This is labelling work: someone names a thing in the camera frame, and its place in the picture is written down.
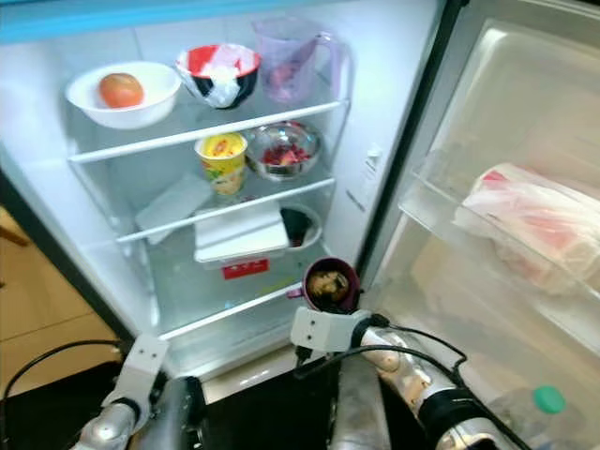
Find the purple mug with food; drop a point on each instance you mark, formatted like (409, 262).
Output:
(328, 286)

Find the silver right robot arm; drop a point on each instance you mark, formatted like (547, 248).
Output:
(417, 375)

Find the glass fridge shelf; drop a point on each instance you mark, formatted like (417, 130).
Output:
(216, 210)
(225, 311)
(206, 129)

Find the red fridge label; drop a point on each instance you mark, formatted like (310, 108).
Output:
(245, 269)

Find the white fridge control knob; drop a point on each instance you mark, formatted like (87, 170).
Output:
(372, 164)

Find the blue white open fridge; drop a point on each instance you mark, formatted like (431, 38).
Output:
(366, 112)

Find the white fridge door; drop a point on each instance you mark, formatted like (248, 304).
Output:
(506, 94)

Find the grey right robot leg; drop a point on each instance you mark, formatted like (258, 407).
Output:
(358, 412)

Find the grey robot leg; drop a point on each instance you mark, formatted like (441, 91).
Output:
(358, 412)
(176, 422)

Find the black floor mat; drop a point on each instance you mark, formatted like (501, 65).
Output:
(262, 422)

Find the dish with dark food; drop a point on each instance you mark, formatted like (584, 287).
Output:
(297, 225)

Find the white rectangular food box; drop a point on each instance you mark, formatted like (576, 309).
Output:
(239, 239)

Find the grey left robot leg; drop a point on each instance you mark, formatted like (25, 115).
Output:
(176, 422)

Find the flat white lid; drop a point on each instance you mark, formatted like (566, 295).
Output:
(173, 202)

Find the steel bowl with red food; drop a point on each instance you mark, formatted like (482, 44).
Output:
(283, 153)

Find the yellow instant noodle cup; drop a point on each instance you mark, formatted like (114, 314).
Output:
(222, 169)

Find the clear door shelf bin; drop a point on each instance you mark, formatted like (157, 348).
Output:
(441, 202)

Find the clear bottle green cap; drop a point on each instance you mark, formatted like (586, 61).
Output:
(548, 412)

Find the wooden chair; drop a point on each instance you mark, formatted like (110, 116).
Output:
(11, 234)

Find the red black bowl with plastic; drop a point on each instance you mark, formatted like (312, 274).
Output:
(197, 82)

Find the clear purple pitcher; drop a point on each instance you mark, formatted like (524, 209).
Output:
(291, 61)

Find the white round bowl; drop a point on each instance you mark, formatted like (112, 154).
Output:
(155, 98)

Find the red orange tomato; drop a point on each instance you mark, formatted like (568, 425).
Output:
(121, 91)

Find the pale right wrist camera mount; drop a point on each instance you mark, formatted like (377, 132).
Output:
(323, 330)

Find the pale wrist camera mount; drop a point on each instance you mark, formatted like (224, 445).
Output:
(323, 330)
(143, 367)

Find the pale left wrist camera mount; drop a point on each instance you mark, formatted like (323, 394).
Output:
(143, 367)

